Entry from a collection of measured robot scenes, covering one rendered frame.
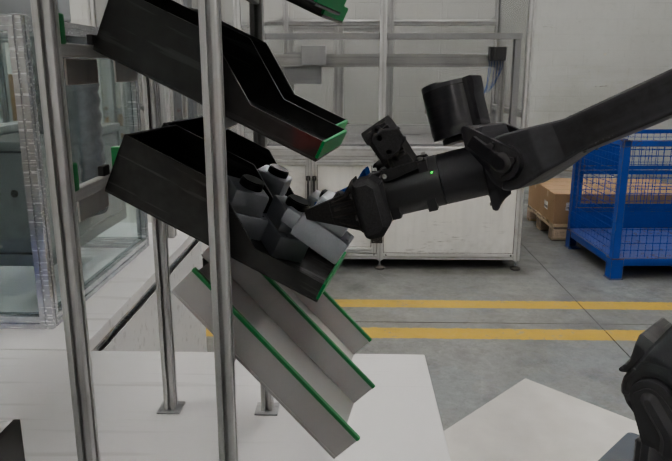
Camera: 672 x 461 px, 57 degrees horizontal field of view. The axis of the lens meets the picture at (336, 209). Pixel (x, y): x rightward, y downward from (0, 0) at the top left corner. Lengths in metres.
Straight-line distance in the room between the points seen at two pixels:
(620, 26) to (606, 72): 0.62
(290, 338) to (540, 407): 0.52
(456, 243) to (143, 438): 3.73
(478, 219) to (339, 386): 3.78
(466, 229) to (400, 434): 3.61
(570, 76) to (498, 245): 5.02
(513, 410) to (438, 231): 3.47
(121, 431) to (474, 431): 0.58
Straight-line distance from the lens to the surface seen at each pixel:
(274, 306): 0.87
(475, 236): 4.65
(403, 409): 1.16
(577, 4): 9.42
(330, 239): 0.71
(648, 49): 9.76
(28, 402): 1.29
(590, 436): 1.16
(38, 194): 1.51
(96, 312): 1.66
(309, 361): 0.89
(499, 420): 1.16
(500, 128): 0.69
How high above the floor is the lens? 1.45
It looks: 13 degrees down
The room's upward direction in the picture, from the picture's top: straight up
